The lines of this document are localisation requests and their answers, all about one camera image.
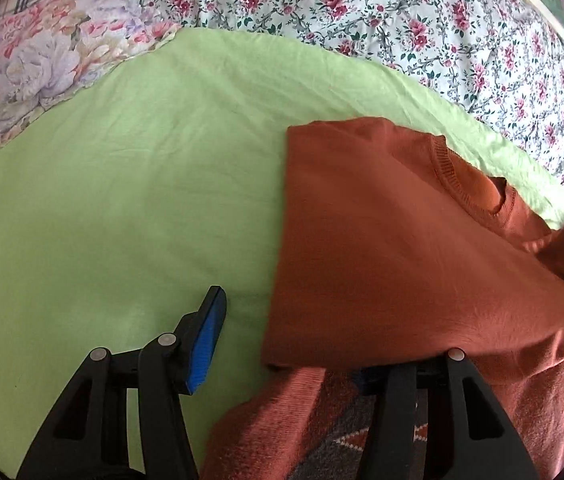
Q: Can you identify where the orange knit sweater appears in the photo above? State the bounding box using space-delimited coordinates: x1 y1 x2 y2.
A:
201 118 564 479

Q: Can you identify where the light green bed sheet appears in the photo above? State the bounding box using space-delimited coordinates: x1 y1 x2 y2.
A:
0 28 564 477

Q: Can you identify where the pink floral white quilt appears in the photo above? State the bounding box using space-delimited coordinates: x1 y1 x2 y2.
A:
150 0 564 185

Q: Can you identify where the lilac floral pillow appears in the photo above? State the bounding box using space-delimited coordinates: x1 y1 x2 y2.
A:
0 0 180 148

